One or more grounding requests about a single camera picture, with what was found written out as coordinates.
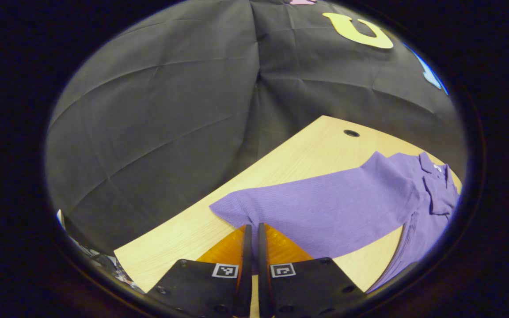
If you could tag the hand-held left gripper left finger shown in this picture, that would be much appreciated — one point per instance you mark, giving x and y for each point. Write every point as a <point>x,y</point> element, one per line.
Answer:
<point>247,265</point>

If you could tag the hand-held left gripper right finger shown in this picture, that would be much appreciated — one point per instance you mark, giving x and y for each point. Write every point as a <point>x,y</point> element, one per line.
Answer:
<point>262,265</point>

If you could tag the purple shirt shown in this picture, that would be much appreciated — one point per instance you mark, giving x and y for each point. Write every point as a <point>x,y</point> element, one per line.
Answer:
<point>334,207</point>

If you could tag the black backdrop cloth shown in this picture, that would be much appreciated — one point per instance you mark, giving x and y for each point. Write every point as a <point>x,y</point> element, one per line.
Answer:
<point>157,132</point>

